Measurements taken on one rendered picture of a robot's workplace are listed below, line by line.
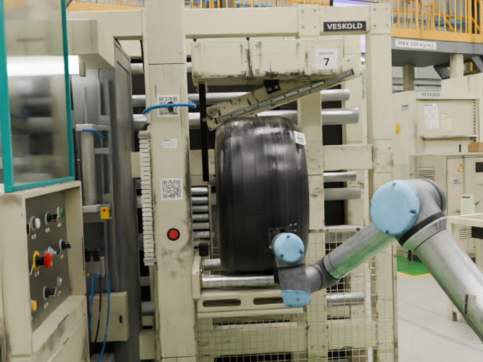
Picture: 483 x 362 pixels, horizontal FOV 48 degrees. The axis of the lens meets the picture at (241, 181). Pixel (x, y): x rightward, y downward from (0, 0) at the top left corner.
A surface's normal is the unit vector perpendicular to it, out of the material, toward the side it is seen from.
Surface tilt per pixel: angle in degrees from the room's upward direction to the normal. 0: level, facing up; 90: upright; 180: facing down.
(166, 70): 90
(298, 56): 90
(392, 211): 84
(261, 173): 71
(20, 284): 90
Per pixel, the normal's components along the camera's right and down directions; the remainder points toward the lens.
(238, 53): 0.05, 0.05
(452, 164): 0.41, 0.04
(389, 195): -0.74, -0.04
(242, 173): 0.04, -0.27
